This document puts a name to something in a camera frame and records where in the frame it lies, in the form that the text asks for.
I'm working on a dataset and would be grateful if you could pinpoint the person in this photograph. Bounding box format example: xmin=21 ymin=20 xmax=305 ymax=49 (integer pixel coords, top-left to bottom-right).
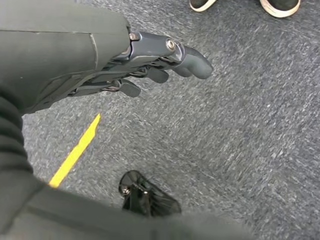
xmin=189 ymin=0 xmax=300 ymax=18

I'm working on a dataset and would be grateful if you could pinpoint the yellow floor tape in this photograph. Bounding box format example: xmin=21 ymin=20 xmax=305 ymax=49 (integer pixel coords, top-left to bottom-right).
xmin=48 ymin=113 xmax=102 ymax=189

